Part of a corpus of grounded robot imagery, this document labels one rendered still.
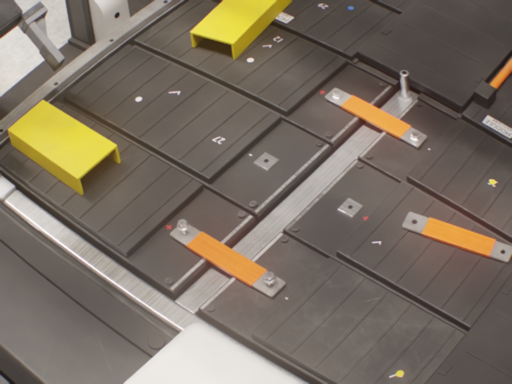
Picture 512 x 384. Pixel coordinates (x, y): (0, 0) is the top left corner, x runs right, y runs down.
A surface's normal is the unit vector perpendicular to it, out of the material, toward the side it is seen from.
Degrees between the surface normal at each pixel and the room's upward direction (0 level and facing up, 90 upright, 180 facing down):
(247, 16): 0
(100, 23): 90
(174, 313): 0
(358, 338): 0
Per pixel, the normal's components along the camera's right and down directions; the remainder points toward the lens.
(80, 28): -0.65, 0.59
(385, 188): -0.10, -0.68
